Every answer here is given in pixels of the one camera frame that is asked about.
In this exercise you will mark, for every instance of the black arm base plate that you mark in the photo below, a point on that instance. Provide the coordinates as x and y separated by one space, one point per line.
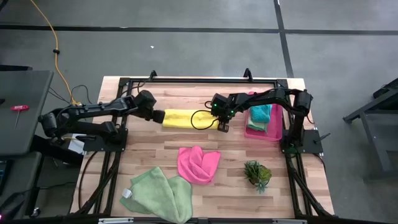
102 147
311 141

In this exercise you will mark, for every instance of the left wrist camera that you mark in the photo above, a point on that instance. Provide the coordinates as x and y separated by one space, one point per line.
146 99

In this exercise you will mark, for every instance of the grey side table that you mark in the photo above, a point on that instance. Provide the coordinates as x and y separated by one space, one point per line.
31 93

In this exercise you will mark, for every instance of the yellow microfiber towel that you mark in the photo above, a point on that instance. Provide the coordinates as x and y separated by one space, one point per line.
180 119

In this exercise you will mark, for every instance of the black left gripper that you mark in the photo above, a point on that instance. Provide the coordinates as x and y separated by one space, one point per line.
148 112

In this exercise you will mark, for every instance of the black aluminium table frame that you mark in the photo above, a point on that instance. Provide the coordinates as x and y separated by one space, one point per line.
202 81

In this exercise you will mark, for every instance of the grey metal stand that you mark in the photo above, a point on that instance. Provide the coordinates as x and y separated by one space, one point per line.
353 118

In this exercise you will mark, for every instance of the teal microfiber towel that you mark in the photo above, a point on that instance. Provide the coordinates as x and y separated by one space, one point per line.
261 113

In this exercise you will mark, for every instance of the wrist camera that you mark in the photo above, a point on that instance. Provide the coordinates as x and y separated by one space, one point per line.
220 101
146 99

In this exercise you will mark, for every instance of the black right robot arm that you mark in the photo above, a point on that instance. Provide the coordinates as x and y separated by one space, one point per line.
273 95

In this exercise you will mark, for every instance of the potted succulent plant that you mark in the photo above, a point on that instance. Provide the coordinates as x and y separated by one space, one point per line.
257 175

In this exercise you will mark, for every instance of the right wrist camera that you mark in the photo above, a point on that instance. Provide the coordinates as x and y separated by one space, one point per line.
220 101

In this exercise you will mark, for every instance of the white box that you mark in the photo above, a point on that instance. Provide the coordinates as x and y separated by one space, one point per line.
74 144

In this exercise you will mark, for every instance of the pink translucent plastic bin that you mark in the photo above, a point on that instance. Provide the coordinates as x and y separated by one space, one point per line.
275 127

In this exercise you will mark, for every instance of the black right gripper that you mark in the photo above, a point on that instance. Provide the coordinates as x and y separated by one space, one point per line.
225 113

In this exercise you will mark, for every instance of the pink microfiber towel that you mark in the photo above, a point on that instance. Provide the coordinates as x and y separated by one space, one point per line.
197 166

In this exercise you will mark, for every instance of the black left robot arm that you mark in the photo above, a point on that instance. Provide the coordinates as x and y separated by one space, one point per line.
93 107

